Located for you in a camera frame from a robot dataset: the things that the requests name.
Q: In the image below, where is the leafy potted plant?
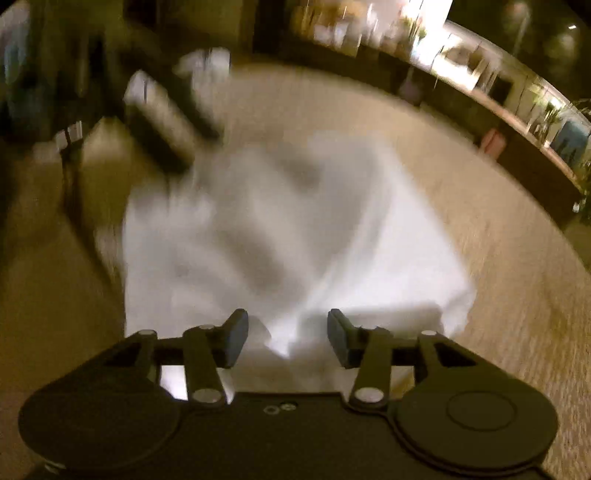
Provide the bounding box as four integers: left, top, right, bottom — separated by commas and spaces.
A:
531, 97, 591, 153

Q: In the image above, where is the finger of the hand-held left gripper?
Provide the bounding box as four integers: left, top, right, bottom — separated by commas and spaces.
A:
174, 82, 222, 140
126, 71, 195, 175

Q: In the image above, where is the pink container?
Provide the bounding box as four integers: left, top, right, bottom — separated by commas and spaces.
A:
479, 128, 505, 160

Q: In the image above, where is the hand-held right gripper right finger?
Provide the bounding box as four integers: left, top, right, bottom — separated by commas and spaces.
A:
326, 308, 479, 410

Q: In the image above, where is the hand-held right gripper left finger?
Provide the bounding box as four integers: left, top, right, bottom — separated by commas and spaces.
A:
98, 308, 251, 408

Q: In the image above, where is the white printed t-shirt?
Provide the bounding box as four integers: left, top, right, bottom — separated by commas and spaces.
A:
121, 131, 478, 393

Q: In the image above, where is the dark wooden sideboard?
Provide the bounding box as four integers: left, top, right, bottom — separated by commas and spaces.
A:
254, 18, 587, 229

